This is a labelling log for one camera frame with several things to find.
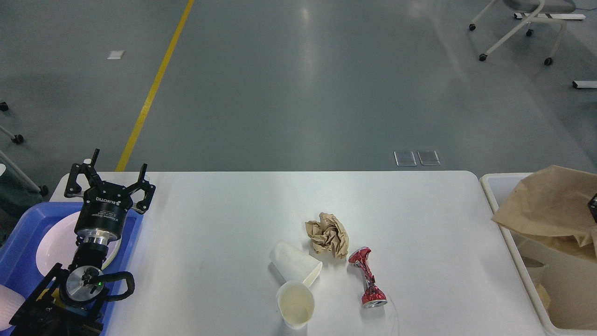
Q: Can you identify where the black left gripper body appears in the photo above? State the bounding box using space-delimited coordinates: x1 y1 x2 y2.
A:
75 196 130 239

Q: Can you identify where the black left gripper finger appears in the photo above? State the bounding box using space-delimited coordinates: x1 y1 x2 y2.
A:
64 148 112 199
124 163 156 214

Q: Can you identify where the brown paper bag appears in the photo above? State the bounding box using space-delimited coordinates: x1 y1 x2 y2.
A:
492 165 597 262

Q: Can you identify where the pink plate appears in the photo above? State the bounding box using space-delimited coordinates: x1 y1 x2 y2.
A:
35 211 121 277

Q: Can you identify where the pink mug dark inside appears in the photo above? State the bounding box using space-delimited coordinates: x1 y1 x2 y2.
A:
0 285 26 331

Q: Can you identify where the white paper cup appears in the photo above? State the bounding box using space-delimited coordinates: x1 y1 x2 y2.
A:
269 242 323 287
276 280 315 330

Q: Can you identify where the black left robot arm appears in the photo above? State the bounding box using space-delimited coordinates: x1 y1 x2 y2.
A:
9 149 156 336

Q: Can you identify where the light green plate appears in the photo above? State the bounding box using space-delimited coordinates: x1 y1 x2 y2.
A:
102 239 122 270

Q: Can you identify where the person in jeans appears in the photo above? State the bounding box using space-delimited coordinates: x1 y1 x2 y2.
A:
0 163 42 245

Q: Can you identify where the cream plastic bin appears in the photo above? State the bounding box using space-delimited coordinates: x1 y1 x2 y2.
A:
480 173 596 336

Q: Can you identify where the blue plastic tray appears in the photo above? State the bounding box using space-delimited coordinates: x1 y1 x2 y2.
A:
0 202 144 336

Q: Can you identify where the white bar on floor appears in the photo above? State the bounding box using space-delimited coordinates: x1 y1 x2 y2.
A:
573 80 597 89

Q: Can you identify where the white paper cup lying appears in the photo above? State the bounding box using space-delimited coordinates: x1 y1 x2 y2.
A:
269 242 323 287

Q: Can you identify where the clear floor plate right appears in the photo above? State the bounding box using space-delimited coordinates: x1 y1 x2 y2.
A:
417 150 441 166

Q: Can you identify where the clear floor plate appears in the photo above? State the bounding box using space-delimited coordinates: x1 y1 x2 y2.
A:
394 150 417 167
417 150 441 166

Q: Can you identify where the crumpled brown paper ball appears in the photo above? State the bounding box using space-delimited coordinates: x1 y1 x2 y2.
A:
305 212 349 259

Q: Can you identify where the clear floor plate left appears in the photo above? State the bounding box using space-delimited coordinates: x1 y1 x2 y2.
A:
394 150 417 167

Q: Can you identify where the white office chair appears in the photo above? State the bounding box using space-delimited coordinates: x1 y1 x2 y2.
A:
478 0 576 66

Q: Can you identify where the crushed red can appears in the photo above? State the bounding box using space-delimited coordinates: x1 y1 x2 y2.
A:
348 246 388 308

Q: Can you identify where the white cart frame left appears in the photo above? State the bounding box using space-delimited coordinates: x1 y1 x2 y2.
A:
0 125 49 196

